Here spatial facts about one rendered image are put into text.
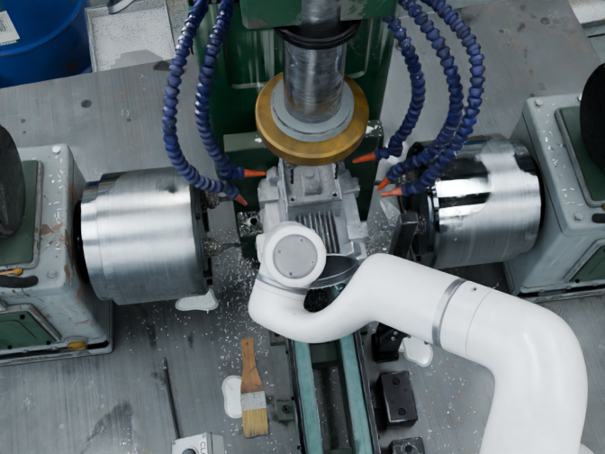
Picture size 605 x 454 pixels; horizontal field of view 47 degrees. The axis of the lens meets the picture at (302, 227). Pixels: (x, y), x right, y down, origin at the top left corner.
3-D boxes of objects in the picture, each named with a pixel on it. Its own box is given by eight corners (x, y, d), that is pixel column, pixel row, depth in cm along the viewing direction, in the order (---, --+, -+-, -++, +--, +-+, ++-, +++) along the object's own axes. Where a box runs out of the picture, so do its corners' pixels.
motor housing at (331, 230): (259, 210, 149) (255, 162, 132) (347, 200, 150) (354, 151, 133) (270, 297, 140) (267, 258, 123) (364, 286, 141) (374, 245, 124)
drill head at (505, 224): (359, 187, 152) (371, 120, 130) (542, 168, 155) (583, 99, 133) (380, 294, 141) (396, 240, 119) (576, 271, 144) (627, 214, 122)
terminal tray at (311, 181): (277, 170, 135) (276, 149, 129) (331, 164, 136) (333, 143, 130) (285, 224, 130) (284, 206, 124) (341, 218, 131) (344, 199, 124)
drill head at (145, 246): (49, 220, 148) (7, 156, 125) (222, 202, 150) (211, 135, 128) (45, 332, 136) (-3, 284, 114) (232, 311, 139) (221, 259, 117)
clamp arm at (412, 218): (380, 273, 134) (397, 210, 112) (395, 271, 135) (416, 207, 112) (383, 289, 133) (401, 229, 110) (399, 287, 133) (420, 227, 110)
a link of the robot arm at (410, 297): (442, 402, 90) (266, 320, 107) (482, 284, 89) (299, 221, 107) (411, 405, 82) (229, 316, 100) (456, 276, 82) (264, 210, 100)
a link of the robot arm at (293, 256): (305, 288, 108) (324, 231, 107) (313, 302, 94) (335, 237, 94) (254, 271, 107) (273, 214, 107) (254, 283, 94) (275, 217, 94)
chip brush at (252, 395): (235, 340, 148) (234, 339, 147) (258, 338, 148) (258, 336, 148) (244, 439, 139) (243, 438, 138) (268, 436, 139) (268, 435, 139)
